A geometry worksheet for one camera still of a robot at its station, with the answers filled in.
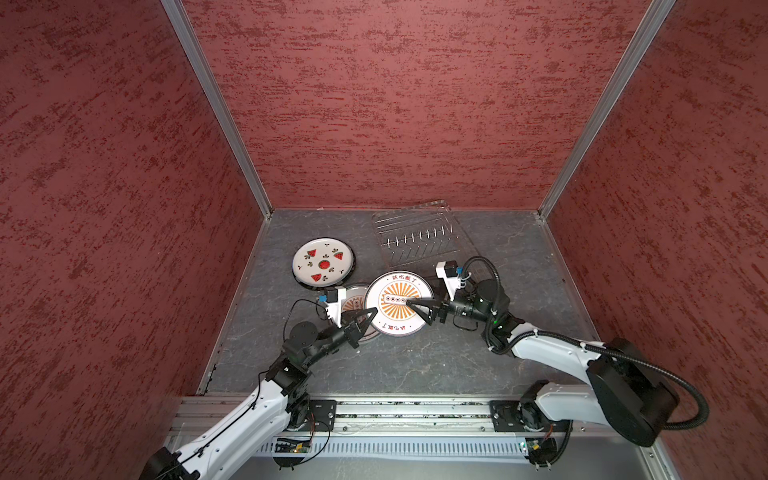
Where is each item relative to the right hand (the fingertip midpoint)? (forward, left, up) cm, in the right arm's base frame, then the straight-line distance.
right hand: (411, 296), depth 75 cm
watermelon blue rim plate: (+23, +29, -16) cm, 40 cm away
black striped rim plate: (+22, +28, -15) cm, 39 cm away
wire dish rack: (+30, -5, -12) cm, 33 cm away
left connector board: (-29, +32, -21) cm, 48 cm away
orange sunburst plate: (-1, +6, +3) cm, 7 cm away
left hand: (-4, +9, -2) cm, 10 cm away
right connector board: (-32, -30, -20) cm, 49 cm away
